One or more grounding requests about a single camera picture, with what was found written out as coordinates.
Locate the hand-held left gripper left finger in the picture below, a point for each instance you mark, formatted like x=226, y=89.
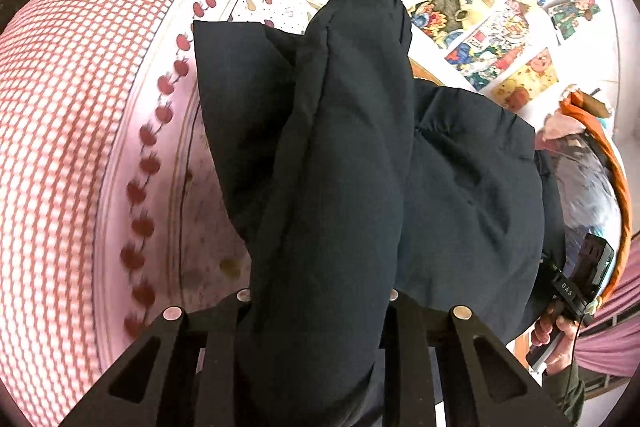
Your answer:
x=220, y=332

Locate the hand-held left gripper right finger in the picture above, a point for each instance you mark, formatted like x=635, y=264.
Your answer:
x=405, y=337

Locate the black puffer jacket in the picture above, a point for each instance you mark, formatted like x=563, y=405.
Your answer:
x=340, y=187

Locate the person's right forearm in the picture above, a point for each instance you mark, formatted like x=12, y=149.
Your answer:
x=565, y=389

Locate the person's right hand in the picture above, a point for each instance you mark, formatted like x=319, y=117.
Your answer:
x=564, y=349

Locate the mauve cloth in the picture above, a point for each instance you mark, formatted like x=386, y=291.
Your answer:
x=615, y=327

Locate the orange cloth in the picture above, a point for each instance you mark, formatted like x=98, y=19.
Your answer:
x=607, y=157

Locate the pink apple print bedsheet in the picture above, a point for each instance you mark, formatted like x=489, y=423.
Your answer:
x=170, y=217

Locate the yellow bear wall poster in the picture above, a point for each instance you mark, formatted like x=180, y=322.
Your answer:
x=530, y=79

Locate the colourful dragon wall poster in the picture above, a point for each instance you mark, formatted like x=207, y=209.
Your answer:
x=495, y=47

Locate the wooden bed frame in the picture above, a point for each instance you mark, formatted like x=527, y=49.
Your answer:
x=425, y=74

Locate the pink haired figure wall poster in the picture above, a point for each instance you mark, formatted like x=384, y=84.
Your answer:
x=575, y=7

